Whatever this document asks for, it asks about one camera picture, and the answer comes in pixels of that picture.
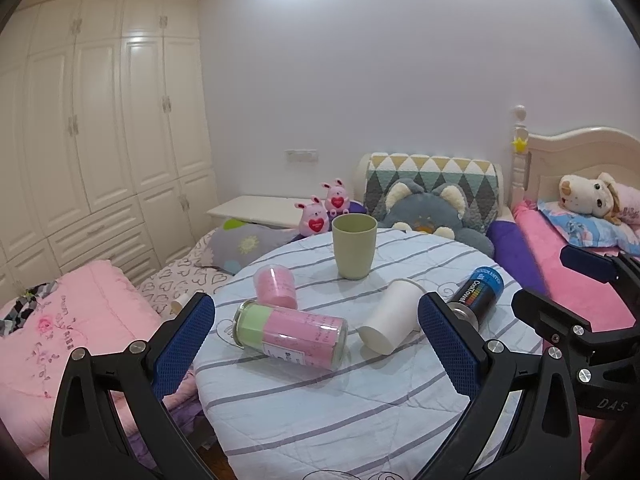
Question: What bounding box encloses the white dog plush toy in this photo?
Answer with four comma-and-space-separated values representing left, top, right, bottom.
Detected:
558, 172, 632, 226

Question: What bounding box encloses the pink bed sheet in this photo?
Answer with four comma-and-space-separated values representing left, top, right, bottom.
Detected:
512, 200, 640, 441

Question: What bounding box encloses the heart print bed sheet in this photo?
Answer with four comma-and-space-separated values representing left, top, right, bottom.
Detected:
136, 230, 236, 318

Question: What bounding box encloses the clear cup with pink insert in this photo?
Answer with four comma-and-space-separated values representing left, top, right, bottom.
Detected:
253, 263, 299, 310

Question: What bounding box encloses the black and white cloth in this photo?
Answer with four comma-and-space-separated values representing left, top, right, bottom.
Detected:
0, 282, 61, 336

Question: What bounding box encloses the grey cat shaped cushion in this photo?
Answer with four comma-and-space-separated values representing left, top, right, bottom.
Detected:
377, 177, 496, 256

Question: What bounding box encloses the pink embroidered quilt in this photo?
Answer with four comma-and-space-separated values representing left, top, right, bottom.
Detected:
0, 260, 201, 471

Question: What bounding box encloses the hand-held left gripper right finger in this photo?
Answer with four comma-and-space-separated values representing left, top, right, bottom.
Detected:
415, 291, 582, 480

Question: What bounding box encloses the blue printed pillow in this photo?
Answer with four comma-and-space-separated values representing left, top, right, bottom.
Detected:
537, 200, 640, 251

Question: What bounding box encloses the black and blue can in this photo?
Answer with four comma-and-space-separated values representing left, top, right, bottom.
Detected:
446, 266, 505, 333

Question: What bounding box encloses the pink pillow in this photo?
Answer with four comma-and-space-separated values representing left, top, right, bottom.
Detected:
615, 182, 640, 226

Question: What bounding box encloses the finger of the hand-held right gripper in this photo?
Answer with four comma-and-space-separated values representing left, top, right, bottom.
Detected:
559, 244, 640, 322
511, 287, 640, 362

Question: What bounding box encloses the grey flower print pillow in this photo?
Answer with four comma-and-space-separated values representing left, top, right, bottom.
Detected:
195, 217, 301, 276

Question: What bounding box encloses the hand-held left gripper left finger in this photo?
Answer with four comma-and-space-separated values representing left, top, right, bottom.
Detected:
47, 291, 217, 480

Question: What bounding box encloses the green plastic cup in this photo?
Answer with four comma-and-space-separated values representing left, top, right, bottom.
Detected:
332, 213, 378, 281

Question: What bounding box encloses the cream wooden bed headboard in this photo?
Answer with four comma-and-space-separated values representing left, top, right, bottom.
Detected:
509, 105, 640, 208

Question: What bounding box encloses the purple bolster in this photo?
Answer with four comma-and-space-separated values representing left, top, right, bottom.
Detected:
486, 220, 548, 296

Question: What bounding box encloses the striped white tablecloth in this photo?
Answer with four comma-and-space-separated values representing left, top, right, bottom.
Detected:
192, 227, 546, 480

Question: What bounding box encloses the triangle pattern quilted cover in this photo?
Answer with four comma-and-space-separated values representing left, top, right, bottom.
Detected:
364, 152, 506, 233

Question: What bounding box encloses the pink bunny plush toy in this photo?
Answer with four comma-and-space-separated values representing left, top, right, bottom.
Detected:
320, 178, 351, 217
294, 195, 331, 236

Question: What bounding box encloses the glass jar with pink towel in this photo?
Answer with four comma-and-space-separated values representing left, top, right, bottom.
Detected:
232, 300, 349, 372

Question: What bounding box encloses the cream white wardrobe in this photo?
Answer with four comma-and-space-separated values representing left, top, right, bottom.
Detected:
0, 0, 219, 301

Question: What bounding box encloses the white paper cup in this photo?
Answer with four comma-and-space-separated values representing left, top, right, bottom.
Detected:
357, 278, 426, 356

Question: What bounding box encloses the white folding bed table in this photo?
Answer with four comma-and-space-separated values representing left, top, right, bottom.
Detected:
206, 195, 313, 228

